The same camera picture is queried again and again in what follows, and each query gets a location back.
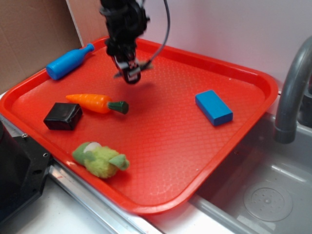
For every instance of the orange toy carrot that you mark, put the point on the orange toy carrot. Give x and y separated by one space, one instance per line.
98 103

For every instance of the brown cardboard panel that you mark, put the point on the brown cardboard panel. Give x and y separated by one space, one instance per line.
35 32

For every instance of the blue plastic toy bottle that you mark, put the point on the blue plastic toy bottle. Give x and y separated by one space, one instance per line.
68 62

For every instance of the grey toy faucet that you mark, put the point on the grey toy faucet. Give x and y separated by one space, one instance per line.
295 104

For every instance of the green plush toy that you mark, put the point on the green plush toy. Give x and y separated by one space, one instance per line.
99 160

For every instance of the red plastic tray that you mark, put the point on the red plastic tray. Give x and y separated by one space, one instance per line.
171 146

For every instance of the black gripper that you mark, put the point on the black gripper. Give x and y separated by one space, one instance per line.
126 20

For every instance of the grey toy sink basin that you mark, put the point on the grey toy sink basin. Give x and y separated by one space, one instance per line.
262 186

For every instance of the black cube block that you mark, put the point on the black cube block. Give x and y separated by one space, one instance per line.
63 116

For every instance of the brown wood chip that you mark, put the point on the brown wood chip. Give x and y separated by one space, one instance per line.
142 66

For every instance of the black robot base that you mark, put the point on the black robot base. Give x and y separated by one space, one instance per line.
24 166

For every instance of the blue rectangular block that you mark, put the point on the blue rectangular block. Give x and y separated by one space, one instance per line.
214 108

